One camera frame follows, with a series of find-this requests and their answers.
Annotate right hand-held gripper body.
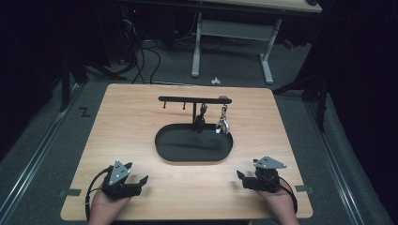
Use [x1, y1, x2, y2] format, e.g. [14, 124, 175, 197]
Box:
[243, 156, 288, 193]

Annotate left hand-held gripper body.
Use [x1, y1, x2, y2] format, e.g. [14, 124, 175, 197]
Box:
[100, 159, 143, 202]

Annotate silver keychain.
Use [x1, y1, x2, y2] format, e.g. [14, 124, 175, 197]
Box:
[214, 104, 231, 136]

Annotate black key rack with tray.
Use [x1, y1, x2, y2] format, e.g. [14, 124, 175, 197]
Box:
[154, 95, 235, 163]

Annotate black car key fob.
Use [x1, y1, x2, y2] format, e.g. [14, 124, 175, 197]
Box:
[192, 103, 208, 133]

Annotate person's left hand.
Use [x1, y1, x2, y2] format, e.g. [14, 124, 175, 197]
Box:
[88, 188, 132, 223]

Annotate person's right hand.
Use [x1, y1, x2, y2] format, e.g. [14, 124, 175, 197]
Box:
[254, 187, 299, 222]

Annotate black metal stand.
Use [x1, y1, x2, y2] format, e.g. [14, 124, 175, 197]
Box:
[271, 69, 331, 133]
[58, 52, 128, 113]

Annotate small red object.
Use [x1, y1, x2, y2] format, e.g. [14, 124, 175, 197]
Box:
[282, 38, 296, 52]

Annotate dark computer tower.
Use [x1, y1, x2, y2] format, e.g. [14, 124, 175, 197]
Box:
[119, 5, 143, 65]

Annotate white-legged desk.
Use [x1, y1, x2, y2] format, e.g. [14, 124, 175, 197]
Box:
[190, 0, 323, 86]

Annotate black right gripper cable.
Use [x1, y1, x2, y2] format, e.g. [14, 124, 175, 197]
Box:
[277, 175, 299, 215]

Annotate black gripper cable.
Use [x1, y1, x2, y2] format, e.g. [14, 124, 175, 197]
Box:
[277, 175, 299, 215]
[84, 166, 113, 222]

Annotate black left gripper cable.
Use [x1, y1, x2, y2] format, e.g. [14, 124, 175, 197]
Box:
[84, 166, 113, 222]

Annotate metal floor rail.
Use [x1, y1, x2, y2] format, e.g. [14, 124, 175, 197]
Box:
[303, 99, 366, 225]
[0, 83, 83, 219]

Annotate black floor cables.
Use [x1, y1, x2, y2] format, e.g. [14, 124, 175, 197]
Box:
[130, 39, 162, 85]

